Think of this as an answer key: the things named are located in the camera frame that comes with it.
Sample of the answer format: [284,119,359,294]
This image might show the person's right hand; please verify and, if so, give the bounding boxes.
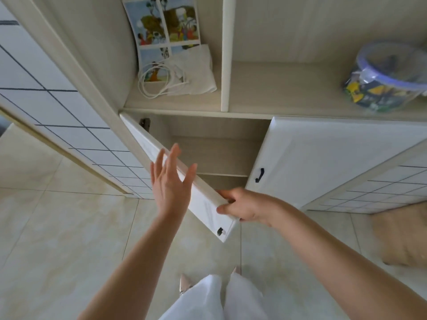
[216,187,285,228]

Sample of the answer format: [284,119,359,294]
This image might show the person's left hand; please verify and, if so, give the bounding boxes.
[149,143,198,221]

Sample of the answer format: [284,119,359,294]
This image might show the white cabinet door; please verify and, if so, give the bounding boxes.
[245,116,427,209]
[119,112,239,244]

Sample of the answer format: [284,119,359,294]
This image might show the white wooden cabinet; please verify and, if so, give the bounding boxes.
[0,0,427,214]

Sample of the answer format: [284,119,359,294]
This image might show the person's left forearm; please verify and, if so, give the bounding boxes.
[77,211,183,320]

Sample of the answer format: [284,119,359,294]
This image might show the person's right forearm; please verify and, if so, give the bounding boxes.
[270,201,427,320]

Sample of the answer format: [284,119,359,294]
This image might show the person's white trousers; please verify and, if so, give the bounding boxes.
[159,272,270,320]

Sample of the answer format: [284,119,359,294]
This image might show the white folded cloth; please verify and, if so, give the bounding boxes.
[162,44,218,97]

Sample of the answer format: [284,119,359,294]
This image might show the tan fibre floor mat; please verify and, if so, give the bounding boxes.
[371,201,427,268]

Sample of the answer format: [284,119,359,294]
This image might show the cartoon picture sheet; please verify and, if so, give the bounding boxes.
[121,0,202,84]

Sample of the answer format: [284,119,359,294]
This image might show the clear container of toy blocks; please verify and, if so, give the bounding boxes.
[342,41,427,113]

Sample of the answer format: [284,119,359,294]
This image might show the white charging cable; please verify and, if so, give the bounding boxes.
[137,61,189,100]

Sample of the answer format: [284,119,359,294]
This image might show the gold door frame trim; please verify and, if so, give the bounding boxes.
[0,104,135,196]

